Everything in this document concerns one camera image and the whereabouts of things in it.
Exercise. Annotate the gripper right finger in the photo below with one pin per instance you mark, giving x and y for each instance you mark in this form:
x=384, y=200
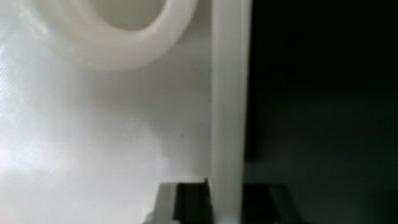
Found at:
x=268, y=205

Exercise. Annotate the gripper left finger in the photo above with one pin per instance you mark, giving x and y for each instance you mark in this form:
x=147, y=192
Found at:
x=181, y=204

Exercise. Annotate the white square tabletop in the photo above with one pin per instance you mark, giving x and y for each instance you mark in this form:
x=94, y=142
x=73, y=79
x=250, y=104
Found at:
x=123, y=95

